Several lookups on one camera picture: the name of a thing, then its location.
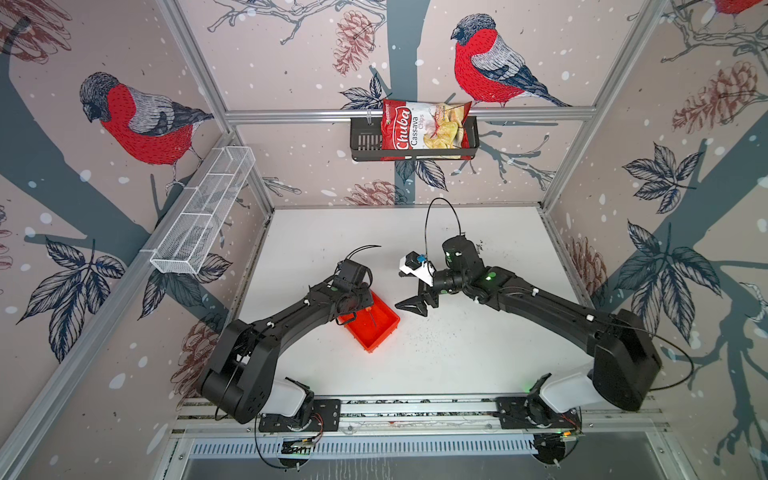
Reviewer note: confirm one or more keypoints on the red plastic bin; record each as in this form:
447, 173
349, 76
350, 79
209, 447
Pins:
372, 326

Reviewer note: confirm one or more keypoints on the aluminium front rail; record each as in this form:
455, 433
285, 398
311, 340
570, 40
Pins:
422, 415

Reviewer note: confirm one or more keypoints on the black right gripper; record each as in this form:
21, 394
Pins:
417, 305

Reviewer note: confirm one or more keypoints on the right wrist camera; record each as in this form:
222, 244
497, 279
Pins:
418, 266

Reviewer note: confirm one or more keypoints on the white wire mesh basket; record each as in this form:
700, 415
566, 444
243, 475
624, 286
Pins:
193, 233

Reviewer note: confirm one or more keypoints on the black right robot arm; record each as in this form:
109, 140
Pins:
625, 361

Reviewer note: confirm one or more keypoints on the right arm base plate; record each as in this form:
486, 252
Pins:
523, 412

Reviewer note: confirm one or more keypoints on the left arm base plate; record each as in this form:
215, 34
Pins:
315, 416

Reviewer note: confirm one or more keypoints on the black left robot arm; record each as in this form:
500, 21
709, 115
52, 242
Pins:
239, 376

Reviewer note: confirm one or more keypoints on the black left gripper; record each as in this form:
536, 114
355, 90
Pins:
367, 296

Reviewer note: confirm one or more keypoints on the red cassava chips bag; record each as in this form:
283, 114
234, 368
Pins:
442, 122

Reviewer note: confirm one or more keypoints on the black wall basket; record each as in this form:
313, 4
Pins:
369, 143

